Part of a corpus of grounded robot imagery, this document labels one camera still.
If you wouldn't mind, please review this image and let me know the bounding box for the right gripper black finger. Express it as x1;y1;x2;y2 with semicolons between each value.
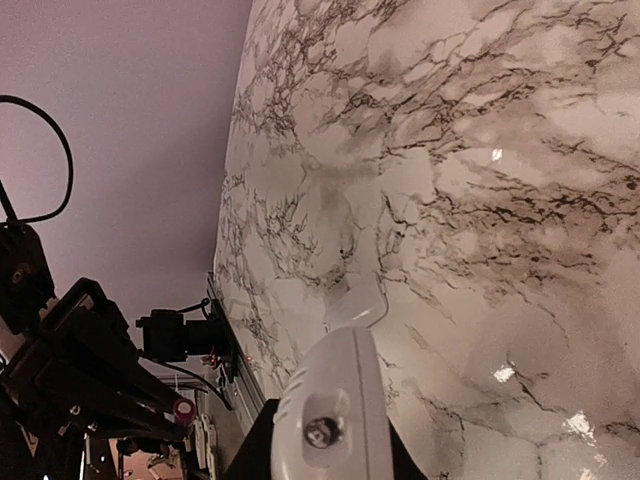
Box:
219;397;431;480

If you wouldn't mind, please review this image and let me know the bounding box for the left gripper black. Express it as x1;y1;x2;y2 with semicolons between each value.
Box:
1;278;183;479

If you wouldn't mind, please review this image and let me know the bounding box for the dark blue battery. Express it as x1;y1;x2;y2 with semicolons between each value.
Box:
173;397;197;426

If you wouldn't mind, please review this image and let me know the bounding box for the white remote control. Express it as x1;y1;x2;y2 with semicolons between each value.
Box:
271;327;394;480

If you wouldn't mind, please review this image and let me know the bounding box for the white battery cover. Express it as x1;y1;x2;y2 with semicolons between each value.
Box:
323;272;389;332

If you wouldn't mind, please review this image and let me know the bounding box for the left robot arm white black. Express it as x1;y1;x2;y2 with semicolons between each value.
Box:
1;222;189;479

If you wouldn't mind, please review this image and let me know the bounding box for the front aluminium frame rail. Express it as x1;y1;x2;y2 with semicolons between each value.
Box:
206;271;266;435

